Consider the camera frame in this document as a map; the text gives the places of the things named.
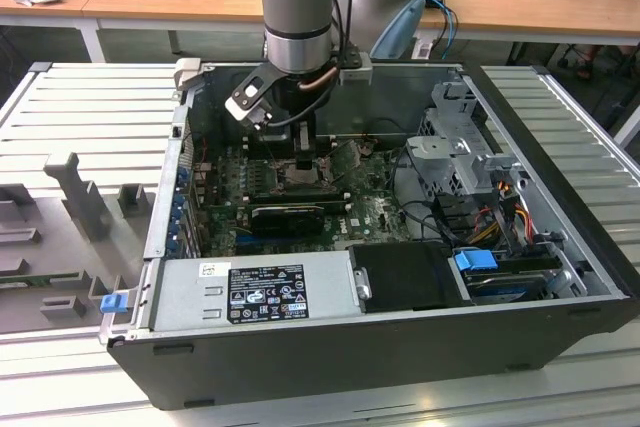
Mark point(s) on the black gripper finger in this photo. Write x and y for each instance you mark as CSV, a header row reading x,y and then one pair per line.
x,y
305,137

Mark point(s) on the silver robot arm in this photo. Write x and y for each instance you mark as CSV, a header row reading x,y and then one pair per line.
x,y
295,7

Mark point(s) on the CPU socket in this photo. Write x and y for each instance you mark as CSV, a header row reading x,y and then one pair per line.
x,y
285,182

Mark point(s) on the black RAM slot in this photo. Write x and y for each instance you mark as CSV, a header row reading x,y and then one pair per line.
x,y
300,203
320,193

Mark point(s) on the black graphics card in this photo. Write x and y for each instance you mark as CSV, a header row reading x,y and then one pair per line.
x,y
287,222

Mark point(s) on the green motherboard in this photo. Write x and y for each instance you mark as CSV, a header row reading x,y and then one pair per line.
x,y
370,217

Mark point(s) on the grey case latch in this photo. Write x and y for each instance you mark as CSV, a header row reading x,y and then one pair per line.
x,y
189,72

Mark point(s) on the pale blue teach pendant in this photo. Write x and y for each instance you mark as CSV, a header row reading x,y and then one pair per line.
x,y
400,27

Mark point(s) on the metal drive cage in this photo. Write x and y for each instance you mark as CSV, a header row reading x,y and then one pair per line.
x,y
435,152

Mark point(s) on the black plastic shroud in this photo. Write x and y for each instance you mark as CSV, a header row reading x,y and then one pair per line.
x,y
405,277

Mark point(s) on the grey power supply unit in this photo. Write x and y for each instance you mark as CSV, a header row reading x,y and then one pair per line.
x,y
185,292

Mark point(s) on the blue disk carrier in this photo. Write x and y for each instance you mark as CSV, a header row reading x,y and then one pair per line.
x,y
475,261

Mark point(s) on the black open PC case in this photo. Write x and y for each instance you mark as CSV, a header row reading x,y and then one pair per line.
x,y
300,362

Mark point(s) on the hard disk drive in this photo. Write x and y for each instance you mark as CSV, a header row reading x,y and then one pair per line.
x,y
500,289

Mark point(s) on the blue case latch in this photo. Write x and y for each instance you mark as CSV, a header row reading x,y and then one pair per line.
x,y
112,304

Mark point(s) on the green RAM stick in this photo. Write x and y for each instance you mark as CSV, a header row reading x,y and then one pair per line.
x,y
40,279

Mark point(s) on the white camera with black bracket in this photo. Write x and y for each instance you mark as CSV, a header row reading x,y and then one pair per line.
x,y
245,107

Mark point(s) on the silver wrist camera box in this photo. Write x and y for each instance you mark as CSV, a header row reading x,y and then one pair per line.
x,y
356,72

